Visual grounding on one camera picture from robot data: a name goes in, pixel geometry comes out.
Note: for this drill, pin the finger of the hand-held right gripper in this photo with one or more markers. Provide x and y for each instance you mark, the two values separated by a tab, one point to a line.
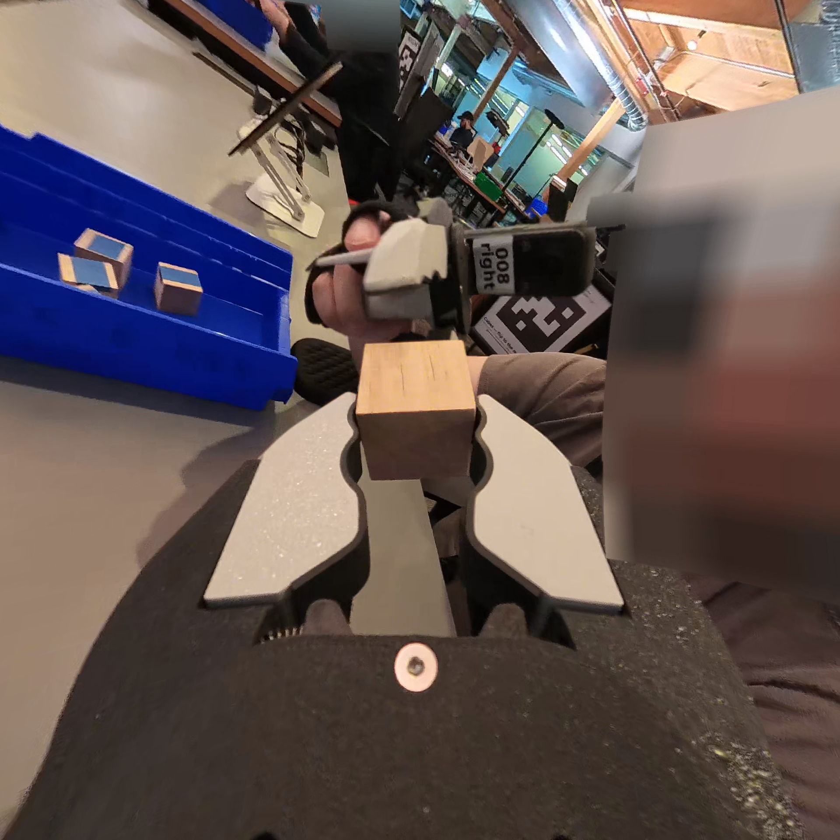
397	303
410	256

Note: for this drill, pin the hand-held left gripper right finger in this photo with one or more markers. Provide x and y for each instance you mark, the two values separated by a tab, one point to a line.
538	525

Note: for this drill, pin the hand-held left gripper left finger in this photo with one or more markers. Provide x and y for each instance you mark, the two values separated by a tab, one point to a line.
289	525

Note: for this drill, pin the blue striped wooden cube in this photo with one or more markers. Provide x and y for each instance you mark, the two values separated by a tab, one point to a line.
85	275
105	253
417	420
177	289

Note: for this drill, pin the blue plastic bin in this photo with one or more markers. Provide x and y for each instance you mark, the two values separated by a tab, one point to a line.
243	16
164	354

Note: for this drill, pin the person's right hand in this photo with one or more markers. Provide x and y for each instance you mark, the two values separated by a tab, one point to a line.
348	308

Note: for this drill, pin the black cushion pad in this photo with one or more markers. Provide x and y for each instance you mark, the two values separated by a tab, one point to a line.
325	371

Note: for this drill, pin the background display stand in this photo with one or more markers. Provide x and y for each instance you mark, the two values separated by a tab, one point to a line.
289	164

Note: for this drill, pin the wooden background desk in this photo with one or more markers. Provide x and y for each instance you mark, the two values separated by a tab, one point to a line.
262	59

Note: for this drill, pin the silver ventilation duct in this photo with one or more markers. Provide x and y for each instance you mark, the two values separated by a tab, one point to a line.
590	59

